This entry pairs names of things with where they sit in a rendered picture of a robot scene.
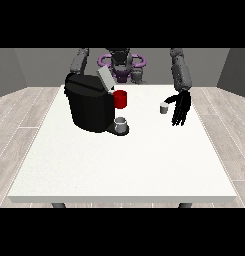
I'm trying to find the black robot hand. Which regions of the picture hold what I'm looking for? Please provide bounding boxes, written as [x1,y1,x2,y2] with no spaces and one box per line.
[163,90,193,127]

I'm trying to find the small grey coffee pod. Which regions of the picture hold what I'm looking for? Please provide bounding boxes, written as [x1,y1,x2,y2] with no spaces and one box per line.
[159,102,170,115]

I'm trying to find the red pod holder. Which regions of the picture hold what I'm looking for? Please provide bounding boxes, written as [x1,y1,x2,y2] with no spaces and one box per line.
[113,89,128,110]

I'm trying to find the pale grey machine lid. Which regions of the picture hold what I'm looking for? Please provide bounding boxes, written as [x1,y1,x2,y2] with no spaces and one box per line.
[96,65,116,91]

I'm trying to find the black coffee machine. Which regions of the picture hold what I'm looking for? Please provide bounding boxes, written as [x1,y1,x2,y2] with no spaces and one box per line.
[63,72,130,137]

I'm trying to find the small grey cup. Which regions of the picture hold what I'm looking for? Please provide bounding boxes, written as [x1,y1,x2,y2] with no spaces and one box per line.
[114,116,129,133]

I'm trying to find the grey robot trunk purple rings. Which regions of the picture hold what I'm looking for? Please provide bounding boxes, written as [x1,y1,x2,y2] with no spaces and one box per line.
[97,48,149,85]

